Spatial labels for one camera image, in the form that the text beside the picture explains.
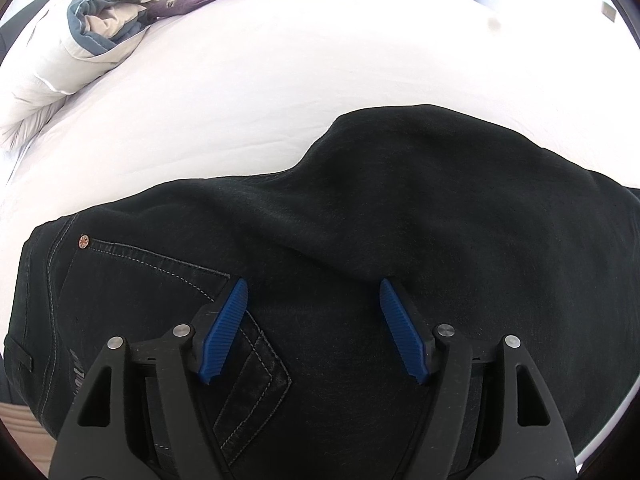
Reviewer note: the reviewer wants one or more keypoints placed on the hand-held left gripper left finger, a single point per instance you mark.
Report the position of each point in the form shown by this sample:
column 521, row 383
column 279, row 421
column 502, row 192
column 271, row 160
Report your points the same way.
column 225, row 330

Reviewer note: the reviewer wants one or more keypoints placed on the black denim pants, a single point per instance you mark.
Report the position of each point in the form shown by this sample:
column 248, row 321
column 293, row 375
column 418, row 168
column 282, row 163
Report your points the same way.
column 400, row 200

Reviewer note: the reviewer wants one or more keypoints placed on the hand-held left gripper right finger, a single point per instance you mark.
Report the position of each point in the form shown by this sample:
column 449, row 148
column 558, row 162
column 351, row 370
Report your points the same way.
column 402, row 332

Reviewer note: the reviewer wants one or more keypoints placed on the white pillow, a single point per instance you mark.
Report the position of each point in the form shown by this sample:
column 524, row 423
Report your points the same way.
column 65, row 55

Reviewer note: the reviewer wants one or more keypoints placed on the white bed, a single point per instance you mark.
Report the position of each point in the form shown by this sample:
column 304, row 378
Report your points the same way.
column 280, row 85

